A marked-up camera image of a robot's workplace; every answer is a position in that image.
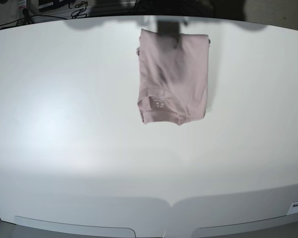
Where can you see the pink T-shirt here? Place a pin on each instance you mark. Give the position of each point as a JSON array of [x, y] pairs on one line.
[[173, 77]]

